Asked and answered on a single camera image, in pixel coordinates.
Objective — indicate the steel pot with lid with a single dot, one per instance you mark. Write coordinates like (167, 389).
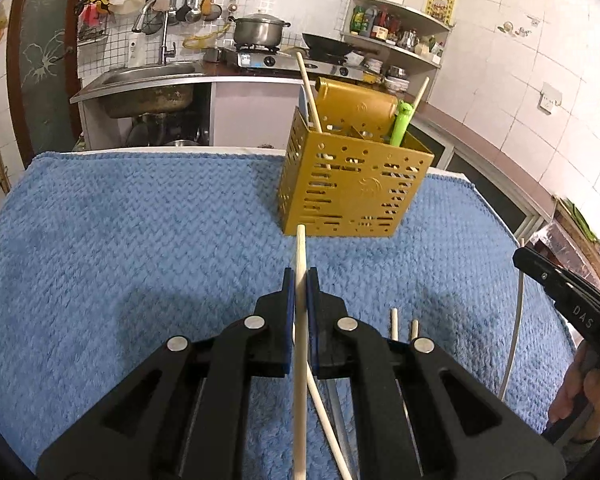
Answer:
(257, 31)

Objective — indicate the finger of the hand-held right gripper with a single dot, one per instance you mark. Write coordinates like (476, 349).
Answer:
(555, 280)

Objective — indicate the stack of white bowls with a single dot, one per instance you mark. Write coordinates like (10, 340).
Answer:
(395, 80)

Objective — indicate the kitchen counter cabinet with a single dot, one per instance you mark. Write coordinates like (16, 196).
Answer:
(250, 110)

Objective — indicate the white corner shelf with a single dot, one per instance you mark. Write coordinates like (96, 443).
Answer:
(395, 45)

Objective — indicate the black wok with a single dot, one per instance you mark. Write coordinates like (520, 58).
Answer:
(330, 46)

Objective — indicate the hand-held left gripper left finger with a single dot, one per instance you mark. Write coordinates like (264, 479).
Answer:
(289, 330)

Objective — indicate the metal faucet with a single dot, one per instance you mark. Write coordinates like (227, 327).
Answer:
(167, 45)

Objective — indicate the green vegetables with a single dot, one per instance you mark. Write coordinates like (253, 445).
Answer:
(582, 220)

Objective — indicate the green bottle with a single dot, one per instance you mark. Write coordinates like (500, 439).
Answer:
(358, 20)

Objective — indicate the blue textured table cloth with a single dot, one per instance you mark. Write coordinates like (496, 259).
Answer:
(130, 240)

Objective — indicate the stainless steel sink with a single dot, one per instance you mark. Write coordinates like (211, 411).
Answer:
(145, 80)

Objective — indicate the yellow perforated utensil holder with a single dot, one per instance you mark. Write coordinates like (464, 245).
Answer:
(340, 195)

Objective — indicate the clear plastic sheet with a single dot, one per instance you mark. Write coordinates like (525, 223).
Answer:
(570, 250)

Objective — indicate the gas stove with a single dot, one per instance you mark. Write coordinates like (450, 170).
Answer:
(280, 60)

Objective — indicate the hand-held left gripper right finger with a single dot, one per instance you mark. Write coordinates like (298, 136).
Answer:
(314, 330)

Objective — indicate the white wall socket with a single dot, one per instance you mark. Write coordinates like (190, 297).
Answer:
(551, 100)

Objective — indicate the brown door with glass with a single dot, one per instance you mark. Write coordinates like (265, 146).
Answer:
(45, 60)

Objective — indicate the person's right hand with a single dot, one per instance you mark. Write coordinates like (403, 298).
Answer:
(572, 395)

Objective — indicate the yellow wall poster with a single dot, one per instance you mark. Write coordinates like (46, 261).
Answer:
(440, 7)

